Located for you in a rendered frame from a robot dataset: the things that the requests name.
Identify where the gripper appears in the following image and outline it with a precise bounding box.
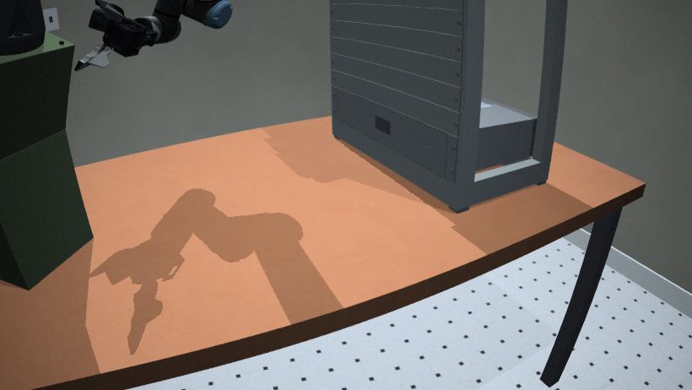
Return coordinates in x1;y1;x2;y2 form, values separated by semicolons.
74;0;158;71

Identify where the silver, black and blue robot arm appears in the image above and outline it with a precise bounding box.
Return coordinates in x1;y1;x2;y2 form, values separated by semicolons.
0;0;233;56

